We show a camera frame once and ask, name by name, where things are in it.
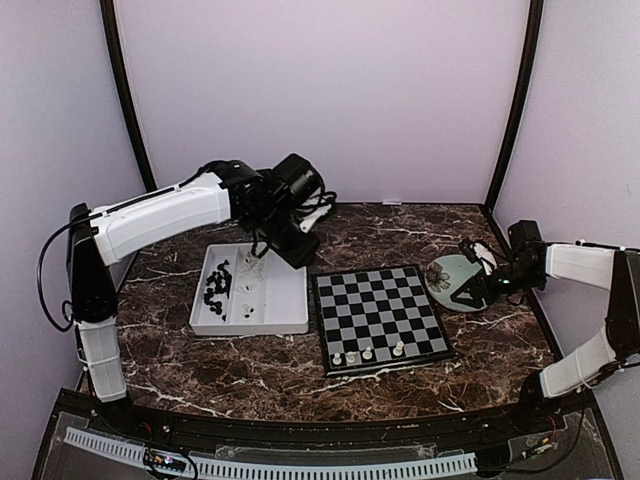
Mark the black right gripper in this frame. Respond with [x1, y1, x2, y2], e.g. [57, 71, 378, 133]
[452, 261, 545, 309]

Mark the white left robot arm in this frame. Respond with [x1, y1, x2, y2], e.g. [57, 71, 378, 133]
[52, 154, 333, 436]

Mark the black and grey chessboard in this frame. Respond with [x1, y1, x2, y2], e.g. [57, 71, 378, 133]
[311, 264, 454, 377]

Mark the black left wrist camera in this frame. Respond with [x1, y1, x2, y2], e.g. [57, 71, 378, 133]
[273, 153, 324, 203]

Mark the white chess pawn piece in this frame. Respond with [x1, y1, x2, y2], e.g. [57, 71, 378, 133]
[362, 346, 373, 361]

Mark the white plastic parts tray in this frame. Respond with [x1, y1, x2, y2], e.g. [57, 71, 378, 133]
[189, 243, 309, 336]

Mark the pile of white chess pieces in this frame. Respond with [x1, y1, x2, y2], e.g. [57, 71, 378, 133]
[231, 253, 265, 324]

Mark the black front rail base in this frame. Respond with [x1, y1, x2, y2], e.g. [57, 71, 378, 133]
[54, 387, 601, 451]

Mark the light blue flower plate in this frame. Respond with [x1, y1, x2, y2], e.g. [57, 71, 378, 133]
[425, 254, 487, 313]

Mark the white slotted cable duct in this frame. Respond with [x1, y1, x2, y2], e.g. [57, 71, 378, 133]
[64, 427, 477, 479]

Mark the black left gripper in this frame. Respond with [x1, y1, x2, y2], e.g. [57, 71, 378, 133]
[249, 204, 322, 270]

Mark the white chess king piece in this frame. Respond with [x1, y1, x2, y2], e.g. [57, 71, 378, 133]
[392, 341, 404, 357]

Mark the pile of black chess pieces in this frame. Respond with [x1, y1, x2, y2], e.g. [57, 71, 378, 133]
[203, 259, 233, 322]

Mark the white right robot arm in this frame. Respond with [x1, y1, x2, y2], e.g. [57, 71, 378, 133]
[436, 240, 639, 434]

